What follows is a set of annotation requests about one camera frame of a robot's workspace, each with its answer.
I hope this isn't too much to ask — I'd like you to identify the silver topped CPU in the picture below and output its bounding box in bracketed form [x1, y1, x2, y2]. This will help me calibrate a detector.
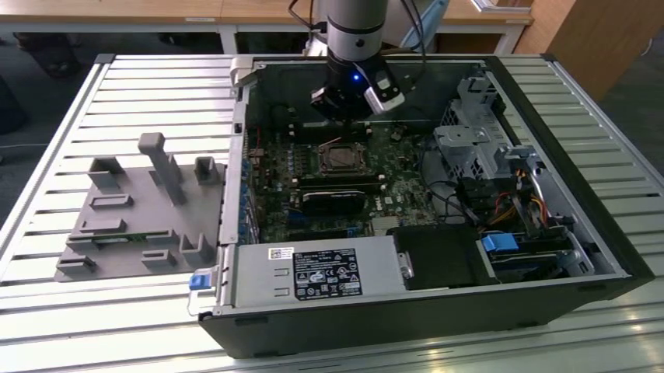
[331, 148, 359, 168]

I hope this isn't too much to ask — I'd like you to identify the black RAM slot bank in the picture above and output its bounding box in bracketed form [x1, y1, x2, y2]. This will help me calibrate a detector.
[298, 173, 383, 192]
[290, 120, 374, 143]

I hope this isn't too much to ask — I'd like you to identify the CPU socket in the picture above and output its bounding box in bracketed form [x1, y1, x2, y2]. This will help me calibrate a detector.
[314, 141, 372, 175]

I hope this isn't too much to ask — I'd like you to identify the black plastic drive cover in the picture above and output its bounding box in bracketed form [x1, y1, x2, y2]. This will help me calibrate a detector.
[387, 225, 499, 291]

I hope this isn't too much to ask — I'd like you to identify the green motherboard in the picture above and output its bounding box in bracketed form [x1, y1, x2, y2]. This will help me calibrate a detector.
[243, 124, 442, 244]

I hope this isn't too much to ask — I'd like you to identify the metal disk bay cage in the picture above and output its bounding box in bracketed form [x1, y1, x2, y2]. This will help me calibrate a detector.
[432, 75, 538, 182]

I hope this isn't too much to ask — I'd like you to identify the pale blue teach pendant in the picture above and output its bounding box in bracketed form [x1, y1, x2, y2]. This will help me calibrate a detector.
[402, 0, 450, 51]

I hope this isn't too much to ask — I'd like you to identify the black graphics card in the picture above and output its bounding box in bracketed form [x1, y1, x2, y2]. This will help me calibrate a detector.
[299, 189, 367, 218]

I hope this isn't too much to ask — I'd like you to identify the silver finned heat sink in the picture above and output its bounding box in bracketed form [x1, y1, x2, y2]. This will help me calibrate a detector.
[371, 216, 400, 236]

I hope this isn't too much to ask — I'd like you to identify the silver power supply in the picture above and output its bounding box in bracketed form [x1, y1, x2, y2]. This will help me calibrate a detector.
[229, 236, 408, 308]

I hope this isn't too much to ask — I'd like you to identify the grey parts rack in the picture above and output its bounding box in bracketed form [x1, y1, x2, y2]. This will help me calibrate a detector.
[53, 132, 229, 284]

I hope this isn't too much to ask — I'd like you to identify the blue disk carrier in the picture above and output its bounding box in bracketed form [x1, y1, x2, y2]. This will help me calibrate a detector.
[481, 232, 519, 256]

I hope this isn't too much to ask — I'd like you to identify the wooden desk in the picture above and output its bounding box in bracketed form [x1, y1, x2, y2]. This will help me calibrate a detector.
[0, 0, 535, 55]

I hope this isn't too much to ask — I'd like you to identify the wooden cabinet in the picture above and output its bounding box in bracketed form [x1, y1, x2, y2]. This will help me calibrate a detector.
[513, 0, 664, 102]

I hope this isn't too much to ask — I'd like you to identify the green RAM stick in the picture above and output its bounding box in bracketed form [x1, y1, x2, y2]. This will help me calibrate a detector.
[92, 232, 172, 244]

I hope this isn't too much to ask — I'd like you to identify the blue case latch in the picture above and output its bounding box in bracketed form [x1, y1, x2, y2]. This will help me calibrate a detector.
[188, 271, 215, 291]

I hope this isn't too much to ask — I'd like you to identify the black PC case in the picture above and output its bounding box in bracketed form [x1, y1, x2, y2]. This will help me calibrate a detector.
[197, 54, 656, 361]

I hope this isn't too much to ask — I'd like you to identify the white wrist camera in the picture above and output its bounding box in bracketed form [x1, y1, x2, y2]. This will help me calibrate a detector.
[362, 65, 406, 115]

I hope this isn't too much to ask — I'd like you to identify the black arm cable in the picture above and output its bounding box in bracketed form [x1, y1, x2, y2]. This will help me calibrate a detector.
[287, 0, 432, 85]

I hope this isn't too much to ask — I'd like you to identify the black cable bundle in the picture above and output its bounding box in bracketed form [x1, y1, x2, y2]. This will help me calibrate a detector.
[422, 180, 489, 226]

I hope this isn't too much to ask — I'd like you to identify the coloured wire bundle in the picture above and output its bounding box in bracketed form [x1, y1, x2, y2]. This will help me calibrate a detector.
[490, 193, 550, 226]

